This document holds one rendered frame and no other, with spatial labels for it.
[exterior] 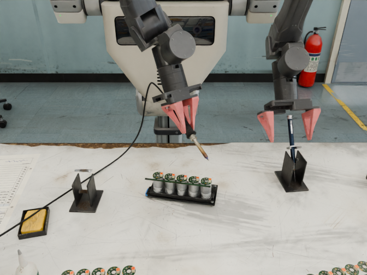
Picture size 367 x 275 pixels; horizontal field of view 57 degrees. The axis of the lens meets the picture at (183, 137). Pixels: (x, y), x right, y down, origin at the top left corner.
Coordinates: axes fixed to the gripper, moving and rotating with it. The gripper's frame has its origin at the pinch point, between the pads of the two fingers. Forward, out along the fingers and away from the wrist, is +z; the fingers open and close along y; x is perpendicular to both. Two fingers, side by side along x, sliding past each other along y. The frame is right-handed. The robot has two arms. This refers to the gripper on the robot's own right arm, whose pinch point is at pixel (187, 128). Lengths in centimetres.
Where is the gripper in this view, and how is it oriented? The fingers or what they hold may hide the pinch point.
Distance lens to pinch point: 77.9
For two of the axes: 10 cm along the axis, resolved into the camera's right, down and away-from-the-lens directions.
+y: 8.3, -2.9, 4.8
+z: 2.7, 9.6, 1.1
